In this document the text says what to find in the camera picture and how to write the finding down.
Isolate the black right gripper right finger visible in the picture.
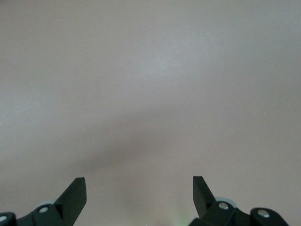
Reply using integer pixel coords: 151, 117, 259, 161
189, 176, 289, 226

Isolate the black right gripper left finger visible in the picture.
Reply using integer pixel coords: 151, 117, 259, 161
0, 178, 87, 226

